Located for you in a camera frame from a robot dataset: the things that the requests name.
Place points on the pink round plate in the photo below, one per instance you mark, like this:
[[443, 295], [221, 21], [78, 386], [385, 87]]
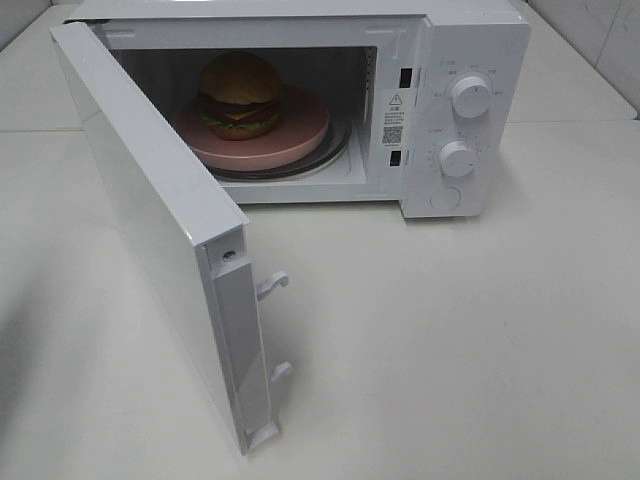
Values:
[[302, 127]]

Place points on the white microwave door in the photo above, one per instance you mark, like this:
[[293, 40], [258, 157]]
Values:
[[187, 233]]

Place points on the round door release button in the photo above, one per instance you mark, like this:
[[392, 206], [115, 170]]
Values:
[[445, 199]]

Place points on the burger with lettuce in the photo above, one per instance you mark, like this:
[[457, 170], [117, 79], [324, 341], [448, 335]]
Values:
[[240, 96]]

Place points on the glass microwave turntable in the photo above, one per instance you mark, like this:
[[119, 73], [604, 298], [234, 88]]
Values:
[[333, 144]]

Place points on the white warning label sticker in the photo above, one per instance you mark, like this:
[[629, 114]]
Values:
[[395, 121]]

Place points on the white lower timer knob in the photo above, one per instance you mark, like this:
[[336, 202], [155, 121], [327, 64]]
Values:
[[457, 159]]

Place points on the white upper power knob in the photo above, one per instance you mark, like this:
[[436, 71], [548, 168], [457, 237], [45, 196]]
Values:
[[470, 96]]

